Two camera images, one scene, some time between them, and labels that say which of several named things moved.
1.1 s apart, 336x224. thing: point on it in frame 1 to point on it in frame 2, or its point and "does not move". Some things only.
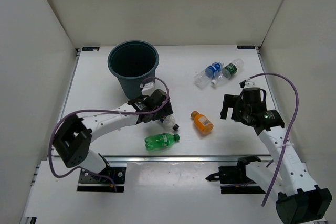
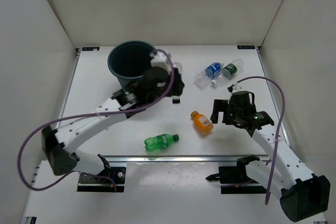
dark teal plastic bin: x=132 y=62 does not move
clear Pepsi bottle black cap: x=169 y=123 to x=176 y=99
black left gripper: x=163 y=112 to x=178 y=85
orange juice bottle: x=202 y=121 does not move
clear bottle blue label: x=203 y=79 does not move
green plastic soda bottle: x=161 y=140 does not move
